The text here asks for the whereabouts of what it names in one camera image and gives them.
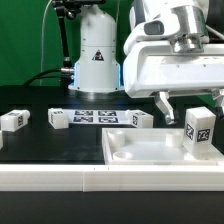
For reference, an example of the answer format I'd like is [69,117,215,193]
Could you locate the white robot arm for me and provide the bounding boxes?
[72,0,224,124]

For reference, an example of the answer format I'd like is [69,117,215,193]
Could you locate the white cable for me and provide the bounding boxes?
[39,0,55,87]

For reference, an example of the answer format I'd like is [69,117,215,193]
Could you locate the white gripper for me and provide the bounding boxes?
[123,22,224,125]

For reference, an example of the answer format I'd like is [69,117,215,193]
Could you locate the white square tabletop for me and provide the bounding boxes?
[102,128,224,166]

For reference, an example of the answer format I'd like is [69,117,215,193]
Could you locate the white obstacle fence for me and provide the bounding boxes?
[0,153,224,192]

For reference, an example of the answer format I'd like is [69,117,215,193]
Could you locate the black cable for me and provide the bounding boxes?
[22,68,74,88]

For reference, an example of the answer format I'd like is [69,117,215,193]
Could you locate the marker sheet on table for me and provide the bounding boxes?
[64,109,130,125]

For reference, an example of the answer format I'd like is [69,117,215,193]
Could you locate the white part at left edge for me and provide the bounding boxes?
[0,130,3,150]

